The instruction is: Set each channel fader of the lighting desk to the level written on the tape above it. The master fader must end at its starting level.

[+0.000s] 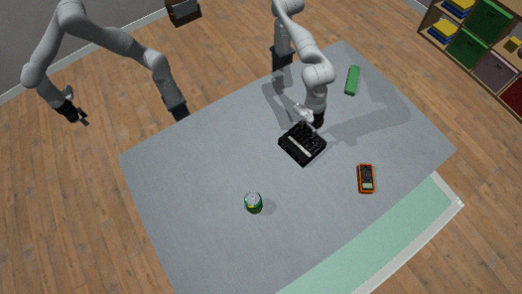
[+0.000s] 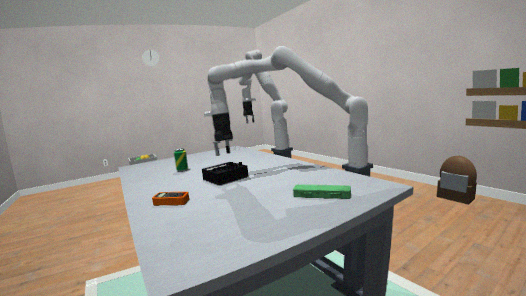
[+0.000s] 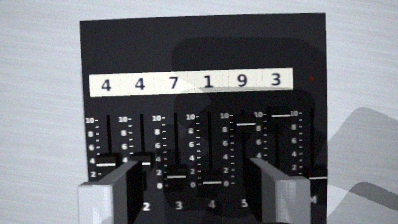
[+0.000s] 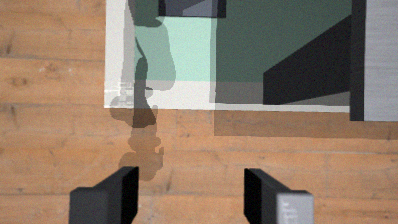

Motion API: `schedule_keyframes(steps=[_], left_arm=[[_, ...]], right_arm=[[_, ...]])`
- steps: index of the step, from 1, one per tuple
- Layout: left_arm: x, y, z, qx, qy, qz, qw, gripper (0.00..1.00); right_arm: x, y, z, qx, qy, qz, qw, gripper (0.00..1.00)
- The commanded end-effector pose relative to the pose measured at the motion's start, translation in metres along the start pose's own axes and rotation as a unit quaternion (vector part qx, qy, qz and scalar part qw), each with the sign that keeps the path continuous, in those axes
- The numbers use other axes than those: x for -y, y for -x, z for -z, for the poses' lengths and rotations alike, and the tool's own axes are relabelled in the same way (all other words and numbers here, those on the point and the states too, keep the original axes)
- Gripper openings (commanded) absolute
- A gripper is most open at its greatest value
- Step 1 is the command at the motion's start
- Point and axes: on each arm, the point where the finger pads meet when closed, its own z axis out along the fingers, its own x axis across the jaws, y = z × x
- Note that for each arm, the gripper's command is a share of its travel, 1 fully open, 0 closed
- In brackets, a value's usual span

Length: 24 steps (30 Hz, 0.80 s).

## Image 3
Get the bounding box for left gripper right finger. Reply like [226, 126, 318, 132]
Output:
[245, 158, 311, 224]

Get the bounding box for black lighting desk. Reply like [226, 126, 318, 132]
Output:
[79, 13, 328, 224]

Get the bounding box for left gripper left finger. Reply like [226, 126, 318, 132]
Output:
[77, 161, 144, 224]

